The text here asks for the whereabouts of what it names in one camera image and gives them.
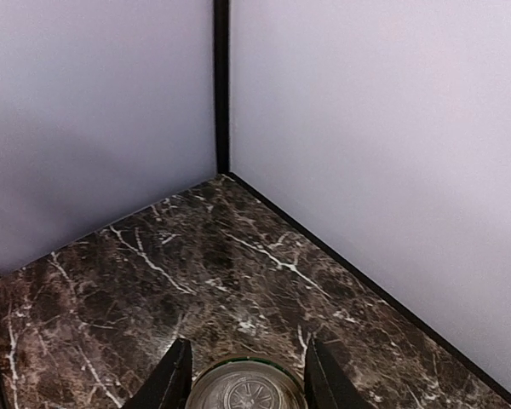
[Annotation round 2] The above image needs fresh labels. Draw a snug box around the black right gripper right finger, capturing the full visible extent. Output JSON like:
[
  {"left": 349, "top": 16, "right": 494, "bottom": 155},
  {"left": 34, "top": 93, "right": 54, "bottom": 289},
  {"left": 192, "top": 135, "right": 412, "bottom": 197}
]
[{"left": 303, "top": 338, "right": 371, "bottom": 409}]

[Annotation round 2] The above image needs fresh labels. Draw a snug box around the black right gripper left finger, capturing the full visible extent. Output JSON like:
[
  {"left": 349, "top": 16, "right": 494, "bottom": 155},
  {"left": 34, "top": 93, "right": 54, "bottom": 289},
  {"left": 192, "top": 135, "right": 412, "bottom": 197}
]
[{"left": 123, "top": 338, "right": 192, "bottom": 409}]

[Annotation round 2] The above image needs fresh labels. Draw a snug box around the black left frame post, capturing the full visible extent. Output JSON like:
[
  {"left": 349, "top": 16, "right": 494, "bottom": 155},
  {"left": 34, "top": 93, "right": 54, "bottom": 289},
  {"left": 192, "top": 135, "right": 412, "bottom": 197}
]
[{"left": 213, "top": 0, "right": 230, "bottom": 174}]

